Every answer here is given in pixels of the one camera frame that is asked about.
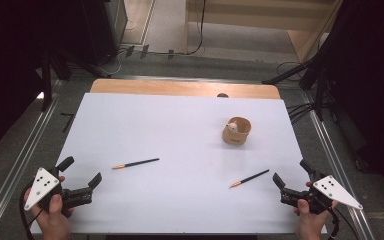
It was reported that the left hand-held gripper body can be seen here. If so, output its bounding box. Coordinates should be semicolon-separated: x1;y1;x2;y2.
23;166;94;218

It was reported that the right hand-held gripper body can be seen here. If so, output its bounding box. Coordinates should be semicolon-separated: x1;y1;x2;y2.
280;172;364;215

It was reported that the dark blue pencil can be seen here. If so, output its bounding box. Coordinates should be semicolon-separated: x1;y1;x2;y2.
111;157;161;171
228;168;271;190

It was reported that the wooden pen holder cup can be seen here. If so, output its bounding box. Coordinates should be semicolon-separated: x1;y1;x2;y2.
222;116;253;146

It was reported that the person's left hand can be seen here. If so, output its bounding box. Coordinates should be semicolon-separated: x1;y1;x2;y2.
24;176;75;240

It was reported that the person's right hand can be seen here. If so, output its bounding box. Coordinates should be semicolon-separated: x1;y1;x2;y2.
293;181;340;240

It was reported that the white table board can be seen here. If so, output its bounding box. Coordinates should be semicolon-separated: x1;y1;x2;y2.
29;92;328;235

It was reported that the black metal stand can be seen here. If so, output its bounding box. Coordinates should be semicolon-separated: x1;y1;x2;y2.
40;46;73;113

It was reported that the black tripod stand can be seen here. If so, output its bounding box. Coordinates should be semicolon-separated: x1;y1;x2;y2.
261;56;334;122

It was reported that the dark curtain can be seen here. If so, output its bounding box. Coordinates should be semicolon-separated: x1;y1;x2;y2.
0;0;91;161
316;0;384;201

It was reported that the wooden table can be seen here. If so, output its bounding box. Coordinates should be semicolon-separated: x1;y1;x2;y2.
89;78;282;100

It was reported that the dark cabinet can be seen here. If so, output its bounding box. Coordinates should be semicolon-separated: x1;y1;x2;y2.
78;0;129;66

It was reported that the light wooden shelf unit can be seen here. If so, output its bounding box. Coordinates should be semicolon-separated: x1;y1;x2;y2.
184;0;345;64

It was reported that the aluminium floor rail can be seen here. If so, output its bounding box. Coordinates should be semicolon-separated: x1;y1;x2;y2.
300;89;378;240
0;79;66;240

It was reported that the right hand-held gripper cable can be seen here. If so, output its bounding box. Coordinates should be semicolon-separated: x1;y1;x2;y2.
325;199;361;240

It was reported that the hand-held gripper cable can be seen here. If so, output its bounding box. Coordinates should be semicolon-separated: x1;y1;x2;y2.
325;199;361;240
19;181;45;240

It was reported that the left hand-held gripper cable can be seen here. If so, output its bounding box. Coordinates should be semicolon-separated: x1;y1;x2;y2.
19;181;45;240

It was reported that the bundle of black cables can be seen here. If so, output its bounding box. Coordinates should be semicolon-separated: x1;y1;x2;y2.
285;101;318;125

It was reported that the black hanging cable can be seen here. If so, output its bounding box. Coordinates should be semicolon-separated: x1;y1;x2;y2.
179;0;208;57

